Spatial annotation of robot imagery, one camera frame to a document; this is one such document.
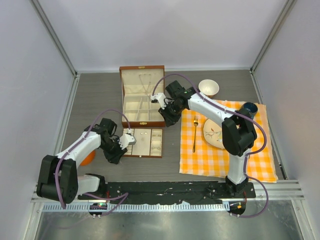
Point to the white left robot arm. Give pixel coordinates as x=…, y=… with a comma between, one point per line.
x=58, y=177

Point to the brown jewelry box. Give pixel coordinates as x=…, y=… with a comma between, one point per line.
x=138, y=83

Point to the white slotted cable duct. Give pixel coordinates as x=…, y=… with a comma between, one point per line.
x=96, y=207

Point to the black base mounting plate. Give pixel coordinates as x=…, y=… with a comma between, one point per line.
x=173, y=192

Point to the white ceramic bowl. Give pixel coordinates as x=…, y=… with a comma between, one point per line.
x=209, y=87

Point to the dark blue mug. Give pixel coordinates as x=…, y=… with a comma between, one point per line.
x=252, y=108

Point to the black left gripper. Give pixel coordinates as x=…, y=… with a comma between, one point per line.
x=115, y=157

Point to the yellow checkered cloth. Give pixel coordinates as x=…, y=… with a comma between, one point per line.
x=211, y=161

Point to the orange upturned bowl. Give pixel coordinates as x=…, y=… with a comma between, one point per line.
x=89, y=159

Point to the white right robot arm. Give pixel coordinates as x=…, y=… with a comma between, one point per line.
x=238, y=131

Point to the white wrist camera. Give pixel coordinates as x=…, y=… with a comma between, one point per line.
x=127, y=139
x=159, y=98

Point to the decorated ceramic plate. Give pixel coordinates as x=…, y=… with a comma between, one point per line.
x=212, y=133

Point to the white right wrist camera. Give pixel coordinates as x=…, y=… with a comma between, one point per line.
x=159, y=98

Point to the gold fork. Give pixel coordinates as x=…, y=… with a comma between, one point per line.
x=195, y=123

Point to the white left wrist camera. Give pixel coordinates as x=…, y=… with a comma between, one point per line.
x=127, y=139

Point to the brown jewelry tray insert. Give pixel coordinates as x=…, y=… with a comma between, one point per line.
x=151, y=147

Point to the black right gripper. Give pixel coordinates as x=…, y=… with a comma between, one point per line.
x=169, y=119

